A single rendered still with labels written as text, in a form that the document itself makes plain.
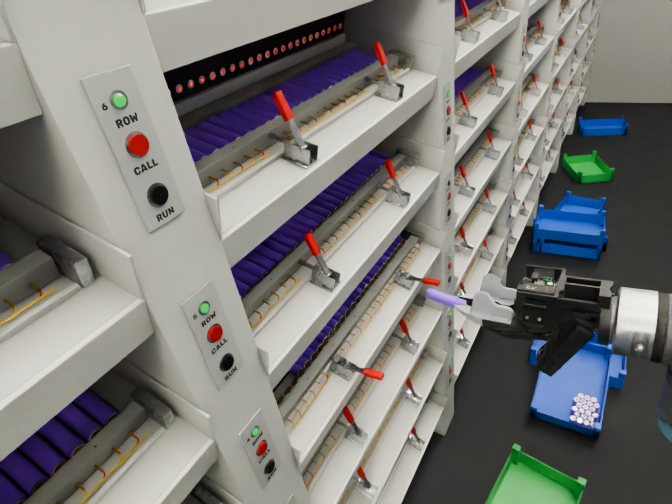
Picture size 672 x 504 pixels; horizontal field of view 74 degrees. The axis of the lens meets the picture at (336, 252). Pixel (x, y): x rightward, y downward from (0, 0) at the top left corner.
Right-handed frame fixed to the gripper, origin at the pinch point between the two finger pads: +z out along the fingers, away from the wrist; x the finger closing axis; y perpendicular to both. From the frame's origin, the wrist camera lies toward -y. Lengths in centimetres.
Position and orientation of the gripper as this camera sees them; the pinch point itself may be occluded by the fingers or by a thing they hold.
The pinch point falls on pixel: (465, 306)
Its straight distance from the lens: 75.1
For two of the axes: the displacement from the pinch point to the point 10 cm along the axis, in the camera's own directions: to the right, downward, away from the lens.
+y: -2.1, -8.5, -4.9
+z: -8.3, -1.0, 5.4
